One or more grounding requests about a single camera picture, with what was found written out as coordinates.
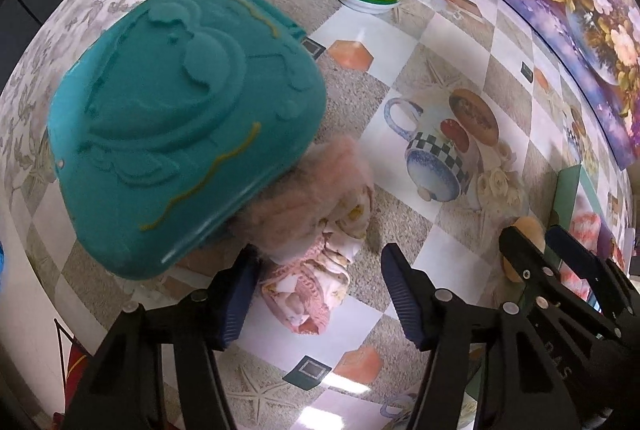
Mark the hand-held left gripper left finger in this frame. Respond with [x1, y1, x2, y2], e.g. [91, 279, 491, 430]
[65, 247, 262, 430]

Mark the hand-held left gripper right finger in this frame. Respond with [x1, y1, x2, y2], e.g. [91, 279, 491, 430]
[381, 243, 538, 430]

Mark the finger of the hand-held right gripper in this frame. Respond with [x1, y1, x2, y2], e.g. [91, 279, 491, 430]
[545, 226, 636, 311]
[500, 226, 558, 306]

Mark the pink striped towel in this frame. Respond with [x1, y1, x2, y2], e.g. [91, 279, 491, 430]
[560, 209, 602, 291]

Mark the tan round puff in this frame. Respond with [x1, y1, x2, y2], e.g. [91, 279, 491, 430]
[501, 216, 545, 283]

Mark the white tray with teal rim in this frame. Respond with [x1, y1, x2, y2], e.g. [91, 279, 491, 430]
[550, 164, 633, 291]

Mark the pink floral cloth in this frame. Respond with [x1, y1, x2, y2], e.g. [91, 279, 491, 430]
[259, 190, 373, 337]

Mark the pink fuzzy cloth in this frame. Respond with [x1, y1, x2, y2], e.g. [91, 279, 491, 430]
[232, 135, 375, 261]

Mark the teal embossed case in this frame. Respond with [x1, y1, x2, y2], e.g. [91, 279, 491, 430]
[47, 0, 328, 281]

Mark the grey leaf print cloth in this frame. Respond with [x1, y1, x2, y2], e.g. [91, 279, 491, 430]
[0, 0, 281, 211]

